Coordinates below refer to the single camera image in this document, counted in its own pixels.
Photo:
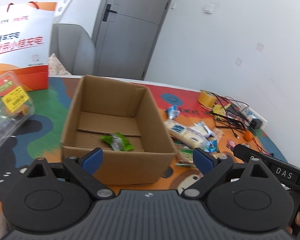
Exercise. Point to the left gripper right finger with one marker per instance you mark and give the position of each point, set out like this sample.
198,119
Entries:
214,173

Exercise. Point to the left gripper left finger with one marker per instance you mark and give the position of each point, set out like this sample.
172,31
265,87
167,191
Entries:
82,173

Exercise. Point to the green biscuit pack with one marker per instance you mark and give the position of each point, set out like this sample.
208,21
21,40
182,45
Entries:
184,155

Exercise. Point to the light green snack packet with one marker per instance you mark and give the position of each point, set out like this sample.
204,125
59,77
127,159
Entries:
117,142

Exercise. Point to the clear sandwich pack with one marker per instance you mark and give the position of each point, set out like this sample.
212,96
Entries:
203,129

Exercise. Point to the long white bread pack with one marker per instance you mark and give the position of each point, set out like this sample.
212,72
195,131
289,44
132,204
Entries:
186,135

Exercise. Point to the small blue snack packet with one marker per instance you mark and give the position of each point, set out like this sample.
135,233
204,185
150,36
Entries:
172,112

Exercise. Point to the orange mandarin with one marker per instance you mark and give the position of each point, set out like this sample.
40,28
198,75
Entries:
248,136

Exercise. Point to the colourful cat table mat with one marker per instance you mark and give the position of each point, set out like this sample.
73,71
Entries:
40,135

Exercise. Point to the yellow plastic bag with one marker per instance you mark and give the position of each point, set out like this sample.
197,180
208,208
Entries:
219,110

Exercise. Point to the cardboard box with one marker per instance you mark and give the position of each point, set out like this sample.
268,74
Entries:
122,119

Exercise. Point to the black power adapter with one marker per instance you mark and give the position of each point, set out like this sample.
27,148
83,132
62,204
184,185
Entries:
255,123

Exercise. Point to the white power strip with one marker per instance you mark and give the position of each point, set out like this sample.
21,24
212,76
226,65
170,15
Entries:
249,114

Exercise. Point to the yellow tape roll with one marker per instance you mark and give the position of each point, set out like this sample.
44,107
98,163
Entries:
206,99

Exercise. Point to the clear plastic fruit container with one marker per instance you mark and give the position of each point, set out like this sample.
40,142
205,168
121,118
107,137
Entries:
15,105

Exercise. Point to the polka dot cushion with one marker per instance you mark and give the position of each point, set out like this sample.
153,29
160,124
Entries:
56,67

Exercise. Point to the grey chair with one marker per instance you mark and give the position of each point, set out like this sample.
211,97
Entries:
74,48

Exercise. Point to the orange white paper bag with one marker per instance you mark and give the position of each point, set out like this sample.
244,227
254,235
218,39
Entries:
25,35

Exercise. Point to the grey door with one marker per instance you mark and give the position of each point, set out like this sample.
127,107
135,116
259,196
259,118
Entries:
125,35

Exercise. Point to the pink pixel keychain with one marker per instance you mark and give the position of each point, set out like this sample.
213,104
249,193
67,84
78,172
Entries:
230,144

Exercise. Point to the black wire stand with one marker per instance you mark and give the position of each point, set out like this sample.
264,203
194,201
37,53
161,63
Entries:
224,121

